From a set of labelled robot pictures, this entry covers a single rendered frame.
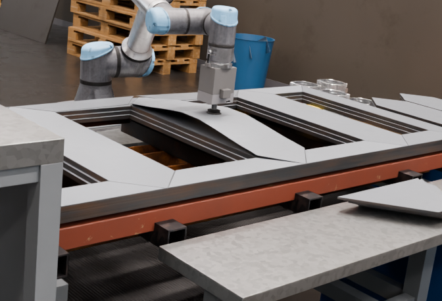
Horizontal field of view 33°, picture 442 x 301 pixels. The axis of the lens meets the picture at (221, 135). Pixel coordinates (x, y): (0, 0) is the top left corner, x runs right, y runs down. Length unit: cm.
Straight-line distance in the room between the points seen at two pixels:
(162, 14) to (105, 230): 76
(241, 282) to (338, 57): 538
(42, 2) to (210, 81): 681
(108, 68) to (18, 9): 651
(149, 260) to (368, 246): 59
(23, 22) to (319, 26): 371
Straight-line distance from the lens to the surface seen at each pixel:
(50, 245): 129
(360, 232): 182
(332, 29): 679
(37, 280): 131
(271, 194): 187
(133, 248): 207
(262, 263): 157
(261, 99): 262
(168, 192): 164
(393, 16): 643
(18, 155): 120
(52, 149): 123
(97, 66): 274
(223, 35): 209
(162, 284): 188
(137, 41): 271
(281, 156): 195
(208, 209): 174
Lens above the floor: 140
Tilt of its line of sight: 15 degrees down
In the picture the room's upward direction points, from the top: 6 degrees clockwise
